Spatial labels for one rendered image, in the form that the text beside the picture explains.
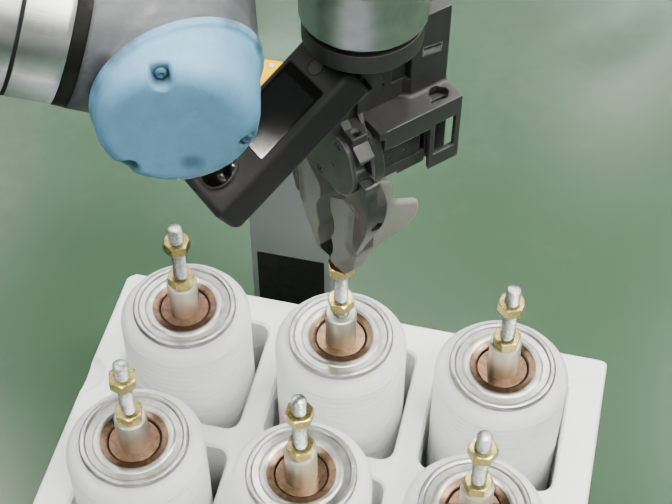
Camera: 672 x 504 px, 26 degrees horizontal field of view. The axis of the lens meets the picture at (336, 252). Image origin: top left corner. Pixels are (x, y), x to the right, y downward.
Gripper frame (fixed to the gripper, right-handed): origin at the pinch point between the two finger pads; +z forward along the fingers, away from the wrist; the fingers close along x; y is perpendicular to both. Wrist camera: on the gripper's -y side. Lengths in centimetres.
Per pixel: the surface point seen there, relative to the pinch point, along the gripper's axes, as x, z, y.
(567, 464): -14.6, 16.8, 11.1
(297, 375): -0.9, 10.2, -3.5
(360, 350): -1.9, 9.6, 1.3
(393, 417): -4.4, 16.4, 2.7
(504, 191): 21, 35, 36
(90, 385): 11.6, 17.6, -14.5
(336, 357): -1.5, 9.6, -0.5
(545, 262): 11.6, 34.8, 33.1
